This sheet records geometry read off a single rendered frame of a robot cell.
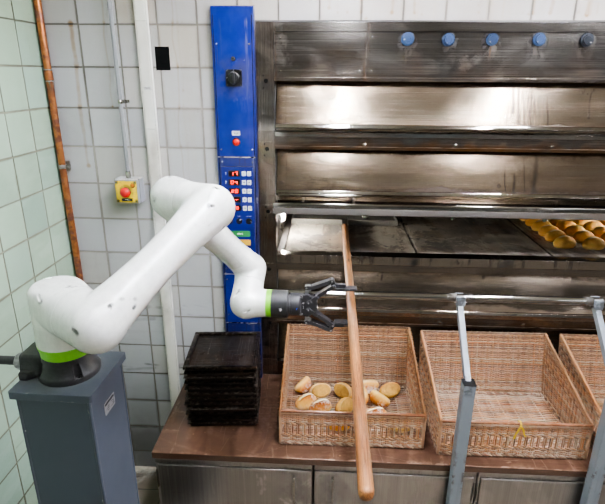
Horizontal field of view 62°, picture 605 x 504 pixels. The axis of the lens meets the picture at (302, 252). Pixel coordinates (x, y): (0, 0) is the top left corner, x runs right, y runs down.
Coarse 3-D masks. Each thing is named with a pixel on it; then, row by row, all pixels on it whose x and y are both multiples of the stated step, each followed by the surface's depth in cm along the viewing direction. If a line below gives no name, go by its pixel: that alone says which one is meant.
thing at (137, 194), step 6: (114, 180) 205; (120, 180) 205; (126, 180) 205; (132, 180) 205; (138, 180) 206; (120, 186) 206; (126, 186) 205; (138, 186) 206; (132, 192) 206; (138, 192) 206; (144, 192) 213; (120, 198) 207; (126, 198) 207; (132, 198) 207; (138, 198) 207; (144, 198) 213
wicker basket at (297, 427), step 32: (288, 352) 225; (320, 352) 229; (384, 352) 228; (288, 384) 229; (416, 384) 204; (288, 416) 190; (320, 416) 189; (352, 416) 188; (384, 416) 188; (416, 416) 187; (416, 448) 192
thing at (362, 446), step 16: (352, 304) 166; (352, 320) 155; (352, 336) 146; (352, 352) 138; (352, 368) 131; (352, 384) 125; (352, 400) 120; (368, 448) 103; (368, 464) 99; (368, 480) 95; (368, 496) 93
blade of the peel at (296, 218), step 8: (296, 216) 276; (304, 216) 276; (312, 216) 276; (320, 216) 276; (328, 216) 276; (336, 216) 276; (344, 216) 276; (352, 216) 277; (360, 216) 277; (368, 216) 277; (376, 216) 277; (384, 216) 277; (392, 216) 277; (328, 224) 263; (336, 224) 263; (352, 224) 262; (360, 224) 262; (368, 224) 262; (376, 224) 262; (384, 224) 261; (392, 224) 261
